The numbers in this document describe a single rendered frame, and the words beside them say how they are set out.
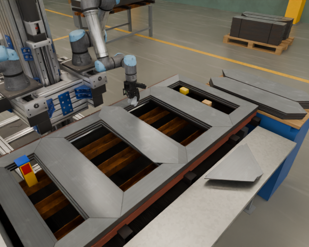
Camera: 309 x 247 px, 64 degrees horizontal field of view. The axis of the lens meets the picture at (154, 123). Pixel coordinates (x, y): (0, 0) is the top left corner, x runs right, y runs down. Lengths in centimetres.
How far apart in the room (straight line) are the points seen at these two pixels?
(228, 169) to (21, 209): 101
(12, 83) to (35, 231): 94
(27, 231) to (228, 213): 88
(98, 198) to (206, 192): 53
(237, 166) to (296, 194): 118
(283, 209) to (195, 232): 131
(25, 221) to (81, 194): 24
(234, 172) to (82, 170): 79
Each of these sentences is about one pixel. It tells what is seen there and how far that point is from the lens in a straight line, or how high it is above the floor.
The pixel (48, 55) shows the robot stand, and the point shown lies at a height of 115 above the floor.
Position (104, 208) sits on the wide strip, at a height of 85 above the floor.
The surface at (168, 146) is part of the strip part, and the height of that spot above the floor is 85.
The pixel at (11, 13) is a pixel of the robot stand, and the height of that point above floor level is 143.
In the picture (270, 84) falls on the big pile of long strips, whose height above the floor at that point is 85.
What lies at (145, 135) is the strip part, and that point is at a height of 85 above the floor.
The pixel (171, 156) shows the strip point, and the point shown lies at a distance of 134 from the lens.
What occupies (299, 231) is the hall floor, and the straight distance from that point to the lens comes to 231.
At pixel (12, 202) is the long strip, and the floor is 85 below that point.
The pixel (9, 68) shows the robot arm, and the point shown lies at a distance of 173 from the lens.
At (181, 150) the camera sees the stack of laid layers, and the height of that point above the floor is 85.
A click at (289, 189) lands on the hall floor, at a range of 255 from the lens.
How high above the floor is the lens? 178
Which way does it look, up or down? 37 degrees down
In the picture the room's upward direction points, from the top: 1 degrees counter-clockwise
